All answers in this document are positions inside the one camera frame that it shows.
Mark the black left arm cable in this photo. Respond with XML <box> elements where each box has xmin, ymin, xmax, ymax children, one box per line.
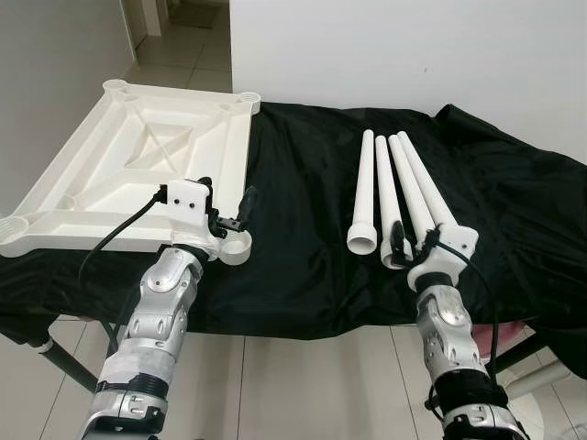
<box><xmin>77</xmin><ymin>188</ymin><xmax>171</xmax><ymax>358</ymax></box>

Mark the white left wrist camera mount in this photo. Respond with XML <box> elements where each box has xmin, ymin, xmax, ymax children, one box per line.
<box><xmin>156</xmin><ymin>179</ymin><xmax>228</xmax><ymax>262</ymax></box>

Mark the pink soft object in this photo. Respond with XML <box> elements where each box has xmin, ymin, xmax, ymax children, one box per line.
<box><xmin>472</xmin><ymin>316</ymin><xmax>537</xmax><ymax>354</ymax></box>

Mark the black cloth cover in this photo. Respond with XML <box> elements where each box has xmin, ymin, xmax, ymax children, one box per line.
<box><xmin>0</xmin><ymin>101</ymin><xmax>587</xmax><ymax>379</ymax></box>

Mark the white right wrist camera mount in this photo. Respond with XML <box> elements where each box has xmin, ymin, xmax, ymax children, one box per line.
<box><xmin>406</xmin><ymin>225</ymin><xmax>480</xmax><ymax>292</ymax></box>

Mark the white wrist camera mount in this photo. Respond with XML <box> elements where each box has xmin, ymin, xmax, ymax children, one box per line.
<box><xmin>156</xmin><ymin>179</ymin><xmax>228</xmax><ymax>262</ymax></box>
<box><xmin>406</xmin><ymin>225</ymin><xmax>480</xmax><ymax>292</ymax></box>

